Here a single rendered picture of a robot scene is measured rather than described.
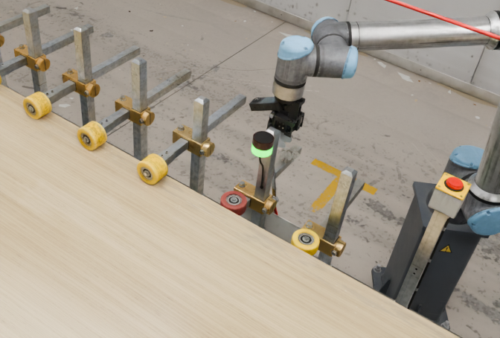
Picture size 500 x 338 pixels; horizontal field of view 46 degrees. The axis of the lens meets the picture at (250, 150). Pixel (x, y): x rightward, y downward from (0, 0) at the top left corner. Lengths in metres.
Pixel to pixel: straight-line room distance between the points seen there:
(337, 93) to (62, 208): 2.60
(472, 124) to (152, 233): 2.82
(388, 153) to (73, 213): 2.28
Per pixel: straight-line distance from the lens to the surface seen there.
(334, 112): 3.82
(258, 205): 1.83
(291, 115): 1.69
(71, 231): 1.69
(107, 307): 1.52
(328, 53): 1.61
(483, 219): 2.11
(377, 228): 3.10
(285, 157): 1.99
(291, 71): 1.59
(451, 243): 2.41
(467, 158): 2.23
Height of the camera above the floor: 2.13
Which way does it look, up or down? 39 degrees down
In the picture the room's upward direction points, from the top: 8 degrees clockwise
